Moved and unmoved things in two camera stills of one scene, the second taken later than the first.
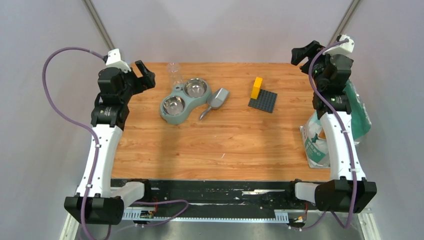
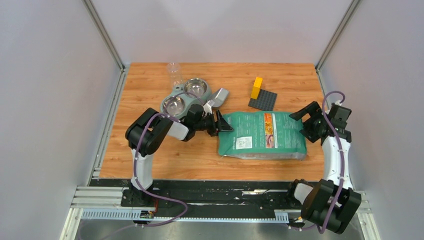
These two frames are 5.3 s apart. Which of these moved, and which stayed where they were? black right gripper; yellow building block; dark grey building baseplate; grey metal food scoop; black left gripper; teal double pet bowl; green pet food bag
Moved: green pet food bag; black right gripper; black left gripper
Stayed: dark grey building baseplate; teal double pet bowl; yellow building block; grey metal food scoop
